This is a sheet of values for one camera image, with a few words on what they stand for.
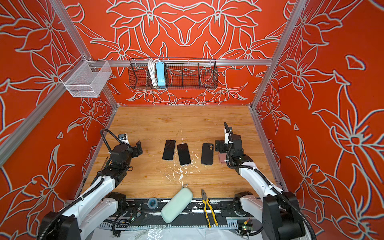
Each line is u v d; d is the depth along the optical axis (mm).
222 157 924
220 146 766
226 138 743
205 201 744
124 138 719
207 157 913
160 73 896
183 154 928
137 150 773
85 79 913
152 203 756
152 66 876
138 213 682
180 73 971
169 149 953
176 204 726
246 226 687
